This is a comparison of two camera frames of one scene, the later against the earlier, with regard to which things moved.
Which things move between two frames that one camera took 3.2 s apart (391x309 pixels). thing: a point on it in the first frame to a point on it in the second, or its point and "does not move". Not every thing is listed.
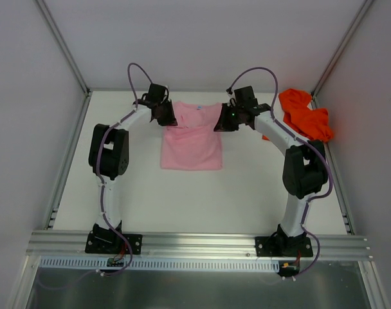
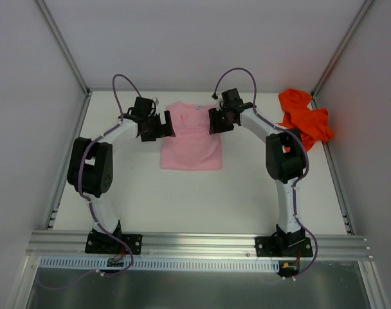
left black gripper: [165, 113] to [160, 127]
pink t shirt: [193, 144] does not move
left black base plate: [104, 243] does not move
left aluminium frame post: [56, 33] does not move
